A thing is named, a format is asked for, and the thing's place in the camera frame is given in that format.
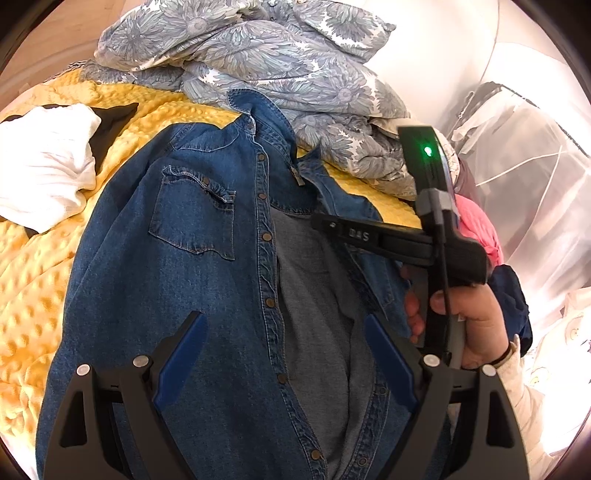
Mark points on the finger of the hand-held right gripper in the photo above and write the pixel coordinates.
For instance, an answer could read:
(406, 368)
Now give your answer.
(369, 240)

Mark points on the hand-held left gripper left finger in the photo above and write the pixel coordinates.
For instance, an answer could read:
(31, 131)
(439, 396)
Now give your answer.
(180, 364)

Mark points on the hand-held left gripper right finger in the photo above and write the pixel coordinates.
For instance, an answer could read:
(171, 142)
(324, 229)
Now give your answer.
(390, 364)

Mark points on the blue denim shirt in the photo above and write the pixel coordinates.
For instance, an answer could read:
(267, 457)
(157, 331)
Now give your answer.
(184, 277)

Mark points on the person's right forearm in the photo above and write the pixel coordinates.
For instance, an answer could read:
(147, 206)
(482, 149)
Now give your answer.
(526, 406)

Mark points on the person's right hand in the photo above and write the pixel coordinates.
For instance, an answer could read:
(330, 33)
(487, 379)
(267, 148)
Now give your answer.
(482, 323)

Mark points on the cream floral cloth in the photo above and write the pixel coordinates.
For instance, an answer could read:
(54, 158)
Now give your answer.
(451, 159)

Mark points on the mauve garment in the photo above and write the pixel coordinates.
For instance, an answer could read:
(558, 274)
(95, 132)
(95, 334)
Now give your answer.
(466, 180)

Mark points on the white hanging garment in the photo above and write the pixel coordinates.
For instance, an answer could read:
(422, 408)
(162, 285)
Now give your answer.
(485, 127)

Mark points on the pink garment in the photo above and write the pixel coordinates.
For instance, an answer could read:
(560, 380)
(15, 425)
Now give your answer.
(480, 221)

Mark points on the white mosquito net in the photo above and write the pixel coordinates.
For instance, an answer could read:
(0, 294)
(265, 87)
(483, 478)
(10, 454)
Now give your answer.
(531, 194)

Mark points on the navy garment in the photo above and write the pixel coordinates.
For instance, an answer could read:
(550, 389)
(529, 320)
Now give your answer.
(512, 295)

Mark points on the yellow dotted blanket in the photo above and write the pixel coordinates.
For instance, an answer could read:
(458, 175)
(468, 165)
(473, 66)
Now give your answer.
(37, 300)

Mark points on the cartoon printed net curtain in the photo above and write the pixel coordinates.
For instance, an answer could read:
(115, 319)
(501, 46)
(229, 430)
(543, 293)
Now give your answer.
(568, 332)

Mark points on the grey floral duvet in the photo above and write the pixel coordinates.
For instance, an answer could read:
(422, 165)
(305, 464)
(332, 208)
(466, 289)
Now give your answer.
(277, 60)

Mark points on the black garment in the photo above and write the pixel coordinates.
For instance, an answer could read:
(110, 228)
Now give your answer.
(113, 122)

